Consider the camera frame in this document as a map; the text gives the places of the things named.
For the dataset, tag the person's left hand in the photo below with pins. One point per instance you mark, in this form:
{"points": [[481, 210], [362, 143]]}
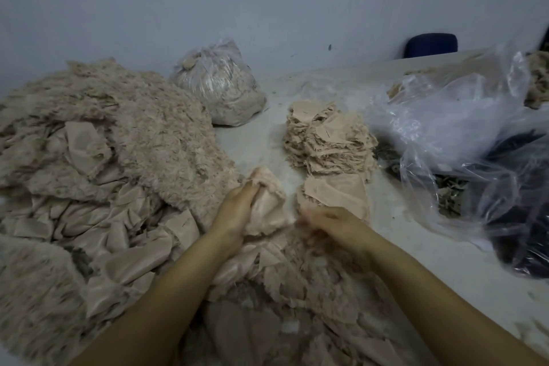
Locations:
{"points": [[233, 214]]}

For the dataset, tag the person's right hand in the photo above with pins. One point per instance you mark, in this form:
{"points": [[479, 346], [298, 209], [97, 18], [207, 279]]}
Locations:
{"points": [[343, 228]]}

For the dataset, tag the beige scrap strips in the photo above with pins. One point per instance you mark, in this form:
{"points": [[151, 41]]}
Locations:
{"points": [[292, 301]]}

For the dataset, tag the stack of sorted beige pieces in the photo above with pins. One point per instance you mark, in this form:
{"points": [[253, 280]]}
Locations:
{"points": [[293, 143]]}

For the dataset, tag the large pile beige fabric scraps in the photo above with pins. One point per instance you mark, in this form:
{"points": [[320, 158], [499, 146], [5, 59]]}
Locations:
{"points": [[94, 190]]}

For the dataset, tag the person's right forearm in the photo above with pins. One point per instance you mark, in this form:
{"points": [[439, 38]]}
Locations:
{"points": [[459, 310]]}

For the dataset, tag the person's left forearm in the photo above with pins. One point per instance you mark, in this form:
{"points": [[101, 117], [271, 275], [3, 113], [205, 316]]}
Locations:
{"points": [[146, 314]]}

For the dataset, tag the beige fur pile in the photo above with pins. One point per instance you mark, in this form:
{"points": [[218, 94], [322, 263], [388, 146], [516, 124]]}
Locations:
{"points": [[539, 78]]}

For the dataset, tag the clear bag of beige scraps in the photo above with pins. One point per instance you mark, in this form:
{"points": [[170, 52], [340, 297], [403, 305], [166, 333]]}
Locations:
{"points": [[219, 83]]}

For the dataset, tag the large clear plastic bag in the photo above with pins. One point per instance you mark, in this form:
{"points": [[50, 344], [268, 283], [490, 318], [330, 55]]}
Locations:
{"points": [[450, 117]]}

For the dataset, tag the blue chair back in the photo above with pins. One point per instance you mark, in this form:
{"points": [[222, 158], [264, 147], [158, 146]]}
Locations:
{"points": [[431, 45]]}

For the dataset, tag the black handbag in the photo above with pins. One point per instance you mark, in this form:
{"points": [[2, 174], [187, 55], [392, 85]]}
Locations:
{"points": [[545, 40]]}

